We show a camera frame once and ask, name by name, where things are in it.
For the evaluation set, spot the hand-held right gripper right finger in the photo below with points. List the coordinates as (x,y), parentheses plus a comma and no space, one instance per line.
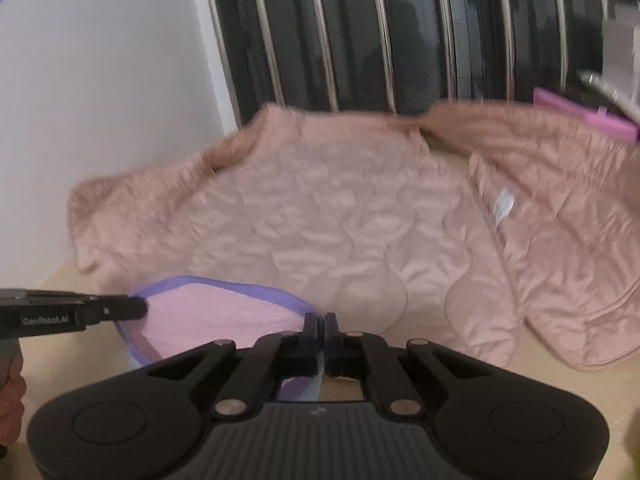
(331,335)

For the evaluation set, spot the person's left hand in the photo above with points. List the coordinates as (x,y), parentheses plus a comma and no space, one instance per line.
(11,407)

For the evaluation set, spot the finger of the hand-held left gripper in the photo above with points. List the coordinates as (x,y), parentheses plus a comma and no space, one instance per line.
(120,307)

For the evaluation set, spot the magenta book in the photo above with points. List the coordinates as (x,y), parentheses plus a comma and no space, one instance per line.
(580,110)

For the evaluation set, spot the pink garment with purple trim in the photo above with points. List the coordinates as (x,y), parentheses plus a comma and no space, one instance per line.
(215,317)

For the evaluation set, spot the white metal bed headboard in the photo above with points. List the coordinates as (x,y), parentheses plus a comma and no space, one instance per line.
(375,25)

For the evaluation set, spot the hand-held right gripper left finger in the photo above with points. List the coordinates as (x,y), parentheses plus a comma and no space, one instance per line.
(310,335)

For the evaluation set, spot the pink quilted jacket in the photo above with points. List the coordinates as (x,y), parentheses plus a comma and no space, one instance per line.
(325,220)

